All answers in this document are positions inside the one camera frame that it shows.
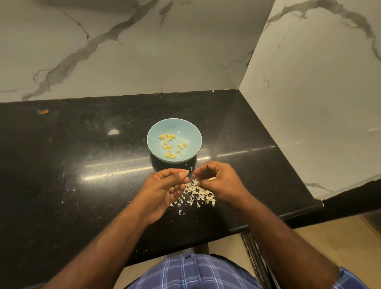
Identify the pile of garlic skins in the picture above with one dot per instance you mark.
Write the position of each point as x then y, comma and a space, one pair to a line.
199, 195

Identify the person's left forearm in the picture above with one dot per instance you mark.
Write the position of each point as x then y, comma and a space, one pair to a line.
95, 261

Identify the black cabinet trim strip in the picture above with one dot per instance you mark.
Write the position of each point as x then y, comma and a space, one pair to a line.
256, 262

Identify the blue plaid shirt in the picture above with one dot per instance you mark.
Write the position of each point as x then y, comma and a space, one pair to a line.
193, 275

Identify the cluster of peeled garlic cloves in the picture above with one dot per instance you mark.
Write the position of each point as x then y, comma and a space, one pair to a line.
172, 137

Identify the small orange scrap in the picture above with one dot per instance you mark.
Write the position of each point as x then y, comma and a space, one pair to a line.
43, 111

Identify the light blue bowl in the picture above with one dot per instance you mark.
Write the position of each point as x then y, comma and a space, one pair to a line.
191, 153

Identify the person's left hand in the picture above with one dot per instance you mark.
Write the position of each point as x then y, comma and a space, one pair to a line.
153, 195

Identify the person's right hand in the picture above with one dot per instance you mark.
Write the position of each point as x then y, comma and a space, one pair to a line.
227, 184

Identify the person's right forearm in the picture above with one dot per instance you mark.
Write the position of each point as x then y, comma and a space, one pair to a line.
294, 250

